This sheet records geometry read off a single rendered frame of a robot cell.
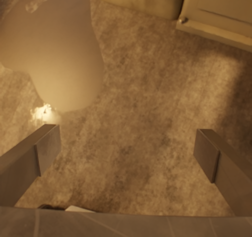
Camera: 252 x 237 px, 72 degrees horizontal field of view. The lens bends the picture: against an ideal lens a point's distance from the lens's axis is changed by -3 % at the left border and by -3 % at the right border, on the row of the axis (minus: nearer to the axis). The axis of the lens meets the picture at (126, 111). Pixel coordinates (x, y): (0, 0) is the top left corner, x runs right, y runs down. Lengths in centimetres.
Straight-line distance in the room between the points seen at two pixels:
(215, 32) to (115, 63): 53
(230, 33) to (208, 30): 10
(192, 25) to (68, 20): 71
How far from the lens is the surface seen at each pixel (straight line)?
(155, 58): 100
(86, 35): 113
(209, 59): 103
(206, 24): 106
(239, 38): 107
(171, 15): 108
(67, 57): 111
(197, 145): 16
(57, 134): 16
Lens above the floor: 91
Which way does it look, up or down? 79 degrees down
